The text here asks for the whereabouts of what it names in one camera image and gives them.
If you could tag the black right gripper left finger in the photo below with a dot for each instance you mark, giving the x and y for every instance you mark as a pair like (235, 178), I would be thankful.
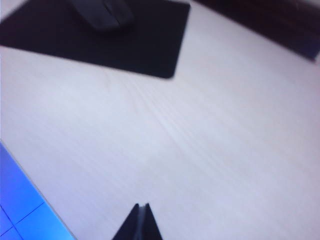
(130, 227)

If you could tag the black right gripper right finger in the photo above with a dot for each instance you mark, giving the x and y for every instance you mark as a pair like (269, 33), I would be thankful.
(151, 227)

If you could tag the black computer mouse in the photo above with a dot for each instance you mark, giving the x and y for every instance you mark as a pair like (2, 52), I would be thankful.
(105, 13)

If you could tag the black mouse pad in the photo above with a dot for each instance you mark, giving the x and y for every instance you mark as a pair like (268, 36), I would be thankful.
(150, 45)

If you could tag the dark keyboard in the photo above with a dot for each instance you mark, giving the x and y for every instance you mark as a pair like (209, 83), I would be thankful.
(275, 25)

